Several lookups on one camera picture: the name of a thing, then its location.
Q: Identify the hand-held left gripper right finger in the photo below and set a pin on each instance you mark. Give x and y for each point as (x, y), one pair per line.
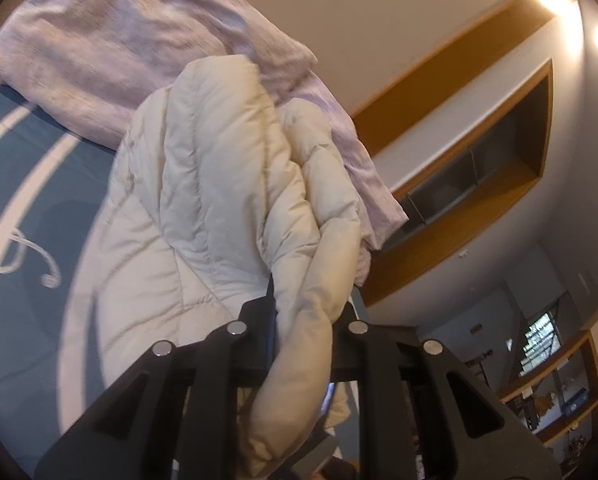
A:
(369, 360)

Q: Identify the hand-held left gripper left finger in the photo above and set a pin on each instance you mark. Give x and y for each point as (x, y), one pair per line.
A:
(259, 340)

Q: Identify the beige puffer jacket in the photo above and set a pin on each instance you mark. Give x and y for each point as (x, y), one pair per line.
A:
(219, 185)

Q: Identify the window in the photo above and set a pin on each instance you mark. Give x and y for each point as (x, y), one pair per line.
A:
(539, 342)

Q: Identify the wooden shelving unit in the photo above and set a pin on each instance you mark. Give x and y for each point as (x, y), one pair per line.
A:
(569, 390)

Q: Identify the wooden wall niche shelf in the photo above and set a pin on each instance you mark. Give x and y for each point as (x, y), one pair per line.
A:
(454, 255)

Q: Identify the wooden wall trim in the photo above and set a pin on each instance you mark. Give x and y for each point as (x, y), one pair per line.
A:
(454, 55)

